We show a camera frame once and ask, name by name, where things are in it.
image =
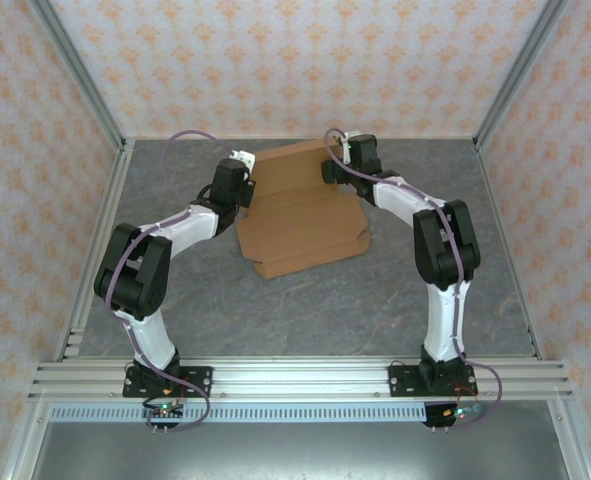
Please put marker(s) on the brown cardboard box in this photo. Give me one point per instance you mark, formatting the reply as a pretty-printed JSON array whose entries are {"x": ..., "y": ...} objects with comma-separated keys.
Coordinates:
[{"x": 300, "y": 230}]

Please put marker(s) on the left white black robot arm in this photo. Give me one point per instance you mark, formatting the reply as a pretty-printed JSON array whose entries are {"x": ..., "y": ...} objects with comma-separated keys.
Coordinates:
[{"x": 150, "y": 340}]

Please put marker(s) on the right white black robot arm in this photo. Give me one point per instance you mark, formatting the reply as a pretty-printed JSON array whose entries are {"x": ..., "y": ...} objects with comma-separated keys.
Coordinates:
[{"x": 445, "y": 325}]

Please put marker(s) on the aluminium frame post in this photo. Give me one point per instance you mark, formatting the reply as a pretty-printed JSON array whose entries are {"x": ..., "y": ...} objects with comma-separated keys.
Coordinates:
[
  {"x": 80, "y": 70},
  {"x": 520, "y": 70}
]

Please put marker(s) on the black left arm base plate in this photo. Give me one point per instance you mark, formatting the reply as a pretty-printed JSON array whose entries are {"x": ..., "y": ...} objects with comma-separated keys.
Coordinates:
[{"x": 200, "y": 380}]

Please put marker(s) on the long aluminium mounting rail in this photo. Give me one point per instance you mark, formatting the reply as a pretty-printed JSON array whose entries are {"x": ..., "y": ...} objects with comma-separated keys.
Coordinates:
[{"x": 300, "y": 380}]

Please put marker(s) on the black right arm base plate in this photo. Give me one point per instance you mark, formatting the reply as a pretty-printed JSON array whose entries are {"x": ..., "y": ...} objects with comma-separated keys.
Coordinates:
[{"x": 400, "y": 380}]

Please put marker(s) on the aluminium side rail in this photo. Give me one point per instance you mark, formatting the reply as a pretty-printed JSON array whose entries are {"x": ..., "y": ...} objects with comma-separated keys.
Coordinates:
[
  {"x": 505, "y": 235},
  {"x": 100, "y": 235}
]

